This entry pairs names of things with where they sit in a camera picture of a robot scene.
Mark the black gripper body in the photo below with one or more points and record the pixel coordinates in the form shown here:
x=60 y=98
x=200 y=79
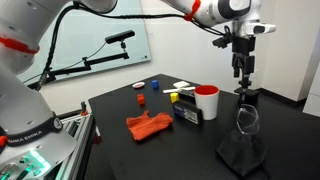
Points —
x=242 y=62

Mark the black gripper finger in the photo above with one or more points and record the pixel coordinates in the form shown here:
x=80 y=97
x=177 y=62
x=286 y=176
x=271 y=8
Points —
x=249 y=82
x=243 y=86

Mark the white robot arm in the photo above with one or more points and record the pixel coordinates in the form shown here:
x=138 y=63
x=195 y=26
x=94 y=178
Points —
x=34 y=140

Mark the clear safety glasses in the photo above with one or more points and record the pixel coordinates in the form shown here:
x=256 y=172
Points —
x=248 y=120

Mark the red and white cup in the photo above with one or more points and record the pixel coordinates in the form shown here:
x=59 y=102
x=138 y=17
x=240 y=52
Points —
x=206 y=98

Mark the white marker pen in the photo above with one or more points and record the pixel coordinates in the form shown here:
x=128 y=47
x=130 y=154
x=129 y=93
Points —
x=178 y=90

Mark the black box with label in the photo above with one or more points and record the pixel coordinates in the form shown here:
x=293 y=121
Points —
x=187 y=112

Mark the white eraser block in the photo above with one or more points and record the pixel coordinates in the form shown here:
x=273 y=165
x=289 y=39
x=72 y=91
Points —
x=181 y=84

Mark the black face mask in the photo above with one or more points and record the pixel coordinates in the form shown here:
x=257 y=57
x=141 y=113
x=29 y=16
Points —
x=242 y=153

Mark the yellow block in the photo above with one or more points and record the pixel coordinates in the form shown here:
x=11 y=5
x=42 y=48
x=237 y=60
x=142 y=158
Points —
x=174 y=97

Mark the blue block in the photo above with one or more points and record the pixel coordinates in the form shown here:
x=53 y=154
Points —
x=155 y=84

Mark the orange block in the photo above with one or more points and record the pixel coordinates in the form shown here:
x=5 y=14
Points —
x=141 y=99

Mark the red and white small dish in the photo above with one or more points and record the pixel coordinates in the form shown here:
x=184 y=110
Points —
x=138 y=85

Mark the orange cloth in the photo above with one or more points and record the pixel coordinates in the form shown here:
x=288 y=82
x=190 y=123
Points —
x=143 y=126

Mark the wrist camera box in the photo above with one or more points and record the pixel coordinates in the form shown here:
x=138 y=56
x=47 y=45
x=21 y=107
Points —
x=259 y=28

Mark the aluminium frame rail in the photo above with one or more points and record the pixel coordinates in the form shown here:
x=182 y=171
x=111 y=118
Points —
x=78 y=124

